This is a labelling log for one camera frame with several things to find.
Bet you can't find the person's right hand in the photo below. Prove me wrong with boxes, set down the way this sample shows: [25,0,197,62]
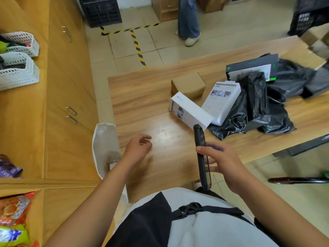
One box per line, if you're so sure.
[196,142,249,196]

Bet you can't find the person's left hand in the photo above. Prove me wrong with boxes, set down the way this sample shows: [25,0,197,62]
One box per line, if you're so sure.
[120,134,153,169]

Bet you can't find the white woven sack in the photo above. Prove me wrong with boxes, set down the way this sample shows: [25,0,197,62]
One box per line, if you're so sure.
[92,122,129,219]

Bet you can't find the black handheld scanner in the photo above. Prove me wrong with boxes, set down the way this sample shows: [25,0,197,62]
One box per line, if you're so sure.
[193,124,212,192]

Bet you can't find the pile of black poly bags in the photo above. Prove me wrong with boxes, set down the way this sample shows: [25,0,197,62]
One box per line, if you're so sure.
[207,58,329,141]

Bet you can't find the plain cardboard box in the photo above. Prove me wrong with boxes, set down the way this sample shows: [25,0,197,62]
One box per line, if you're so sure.
[171,72,207,100]

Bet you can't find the black box green marks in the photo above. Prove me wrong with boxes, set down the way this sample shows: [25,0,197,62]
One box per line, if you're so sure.
[226,53,279,82]

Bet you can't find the cardboard box red tape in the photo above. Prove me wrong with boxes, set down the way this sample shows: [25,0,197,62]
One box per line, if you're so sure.
[279,39,327,70]

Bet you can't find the person's left forearm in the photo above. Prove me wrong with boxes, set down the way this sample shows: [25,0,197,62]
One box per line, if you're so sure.
[44,158,135,247]

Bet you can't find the person's right forearm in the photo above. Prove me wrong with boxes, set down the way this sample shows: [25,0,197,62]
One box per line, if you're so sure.
[232,173,329,247]

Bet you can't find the person's white black shirt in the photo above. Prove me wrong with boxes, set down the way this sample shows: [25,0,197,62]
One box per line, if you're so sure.
[105,187,281,247]

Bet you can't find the yellow wooden cabinet unit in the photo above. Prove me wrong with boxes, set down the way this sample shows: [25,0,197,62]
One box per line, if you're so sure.
[0,0,115,247]

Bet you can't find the long yellow black hazard tape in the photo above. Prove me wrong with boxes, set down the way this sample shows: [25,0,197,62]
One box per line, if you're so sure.
[99,22,162,70]

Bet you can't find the purple wrapped packet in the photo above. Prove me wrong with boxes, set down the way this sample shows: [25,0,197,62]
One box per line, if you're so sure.
[0,154,23,179]

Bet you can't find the white plastic basket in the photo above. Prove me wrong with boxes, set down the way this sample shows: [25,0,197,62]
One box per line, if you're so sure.
[0,52,40,92]
[0,31,40,58]

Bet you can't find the pile of red snack packets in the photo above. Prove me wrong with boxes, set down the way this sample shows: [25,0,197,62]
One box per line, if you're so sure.
[0,192,39,247]

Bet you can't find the wooden drawer cabinet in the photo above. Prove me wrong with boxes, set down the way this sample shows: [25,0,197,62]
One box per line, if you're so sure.
[151,0,180,23]

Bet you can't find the black pouch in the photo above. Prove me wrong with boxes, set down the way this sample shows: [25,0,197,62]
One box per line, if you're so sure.
[0,56,26,70]

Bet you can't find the open cardboard carton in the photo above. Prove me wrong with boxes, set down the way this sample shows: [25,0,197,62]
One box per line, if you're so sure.
[300,23,329,59]

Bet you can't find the plain wooden cabinet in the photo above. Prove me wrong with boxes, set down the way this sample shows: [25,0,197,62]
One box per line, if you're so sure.
[197,0,228,14]

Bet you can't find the black chest strap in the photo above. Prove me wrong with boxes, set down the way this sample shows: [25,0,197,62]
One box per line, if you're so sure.
[171,202,254,225]

